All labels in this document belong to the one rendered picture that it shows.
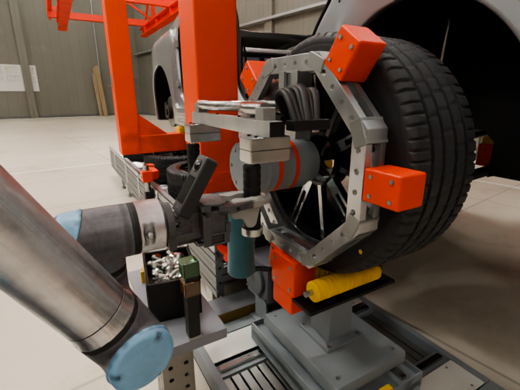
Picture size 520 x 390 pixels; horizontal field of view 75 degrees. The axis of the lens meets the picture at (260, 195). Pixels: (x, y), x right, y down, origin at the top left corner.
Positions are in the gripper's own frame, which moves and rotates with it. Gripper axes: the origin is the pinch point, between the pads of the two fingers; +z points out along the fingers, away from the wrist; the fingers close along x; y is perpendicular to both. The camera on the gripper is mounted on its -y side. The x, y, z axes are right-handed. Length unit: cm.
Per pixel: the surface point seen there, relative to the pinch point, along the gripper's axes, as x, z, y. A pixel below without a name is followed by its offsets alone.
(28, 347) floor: -94, -59, 83
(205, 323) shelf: -15.2, -7.8, 38.0
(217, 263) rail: -70, 19, 53
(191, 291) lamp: -10.3, -12.5, 24.2
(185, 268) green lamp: -10.3, -13.5, 17.9
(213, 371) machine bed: -35, 1, 75
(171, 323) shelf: -19.4, -15.6, 38.0
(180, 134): -253, 63, 16
